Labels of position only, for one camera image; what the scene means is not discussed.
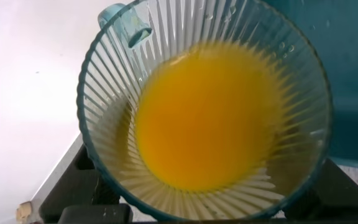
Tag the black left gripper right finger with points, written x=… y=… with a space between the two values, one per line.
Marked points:
x=334 y=196

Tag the teal square plastic basin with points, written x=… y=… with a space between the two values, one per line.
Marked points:
x=353 y=62

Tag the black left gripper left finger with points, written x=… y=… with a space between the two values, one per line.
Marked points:
x=70 y=186

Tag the clear ribbed plastic cup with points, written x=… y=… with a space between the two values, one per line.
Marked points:
x=110 y=77

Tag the orange yellow juice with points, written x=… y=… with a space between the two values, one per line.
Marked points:
x=210 y=118

